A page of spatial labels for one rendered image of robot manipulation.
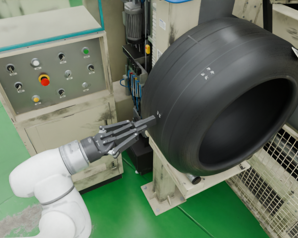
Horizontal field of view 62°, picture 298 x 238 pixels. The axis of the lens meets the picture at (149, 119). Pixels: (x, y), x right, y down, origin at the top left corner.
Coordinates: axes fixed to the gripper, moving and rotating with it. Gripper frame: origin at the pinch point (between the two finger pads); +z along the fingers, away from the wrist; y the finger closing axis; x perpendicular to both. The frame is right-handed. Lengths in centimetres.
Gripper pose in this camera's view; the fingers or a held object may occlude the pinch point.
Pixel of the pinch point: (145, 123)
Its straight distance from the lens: 78.4
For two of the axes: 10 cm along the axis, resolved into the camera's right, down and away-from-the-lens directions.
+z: 8.9, -4.1, 2.2
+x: 1.2, 6.7, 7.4
